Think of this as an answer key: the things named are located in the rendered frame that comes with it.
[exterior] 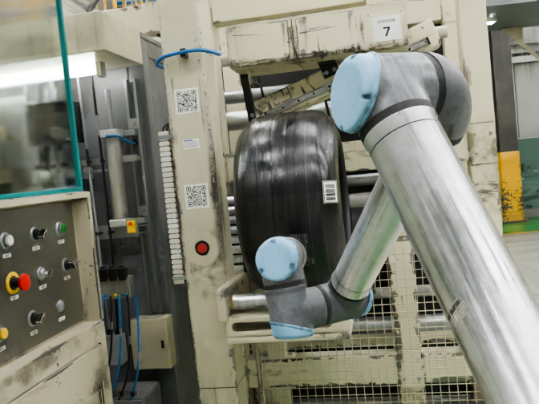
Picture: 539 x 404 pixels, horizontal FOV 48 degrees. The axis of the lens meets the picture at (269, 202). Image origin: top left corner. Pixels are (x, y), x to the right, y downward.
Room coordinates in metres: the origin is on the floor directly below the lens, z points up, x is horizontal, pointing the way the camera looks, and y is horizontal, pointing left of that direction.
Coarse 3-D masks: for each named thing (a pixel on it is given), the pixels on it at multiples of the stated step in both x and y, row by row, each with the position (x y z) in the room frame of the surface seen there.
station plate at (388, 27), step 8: (384, 16) 1.98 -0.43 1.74; (392, 16) 1.97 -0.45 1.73; (376, 24) 1.98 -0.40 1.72; (384, 24) 1.98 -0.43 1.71; (392, 24) 1.97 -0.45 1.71; (400, 24) 1.97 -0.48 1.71; (376, 32) 1.98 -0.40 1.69; (384, 32) 1.98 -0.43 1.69; (392, 32) 1.97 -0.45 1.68; (400, 32) 1.97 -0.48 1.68; (376, 40) 1.98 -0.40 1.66; (384, 40) 1.98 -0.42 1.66
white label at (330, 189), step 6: (324, 180) 1.59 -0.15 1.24; (330, 180) 1.59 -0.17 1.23; (336, 180) 1.59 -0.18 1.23; (324, 186) 1.58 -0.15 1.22; (330, 186) 1.59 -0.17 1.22; (336, 186) 1.59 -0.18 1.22; (324, 192) 1.58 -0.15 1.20; (330, 192) 1.58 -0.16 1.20; (336, 192) 1.59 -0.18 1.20; (324, 198) 1.58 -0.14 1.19; (330, 198) 1.58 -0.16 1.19; (336, 198) 1.58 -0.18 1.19
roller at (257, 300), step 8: (232, 296) 1.76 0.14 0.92; (240, 296) 1.75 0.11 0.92; (248, 296) 1.74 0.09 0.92; (256, 296) 1.73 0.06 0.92; (264, 296) 1.73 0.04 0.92; (232, 304) 1.74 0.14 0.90; (240, 304) 1.74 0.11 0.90; (248, 304) 1.73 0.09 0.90; (256, 304) 1.73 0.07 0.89; (264, 304) 1.73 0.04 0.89
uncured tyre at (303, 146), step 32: (256, 128) 1.72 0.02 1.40; (288, 128) 1.69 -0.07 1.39; (320, 128) 1.68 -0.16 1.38; (256, 160) 1.64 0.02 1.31; (288, 160) 1.62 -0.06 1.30; (320, 160) 1.61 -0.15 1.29; (256, 192) 1.61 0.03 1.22; (288, 192) 1.59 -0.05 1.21; (320, 192) 1.58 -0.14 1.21; (256, 224) 1.61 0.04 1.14; (288, 224) 1.59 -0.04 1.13; (320, 224) 1.58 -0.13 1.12; (320, 256) 1.61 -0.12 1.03
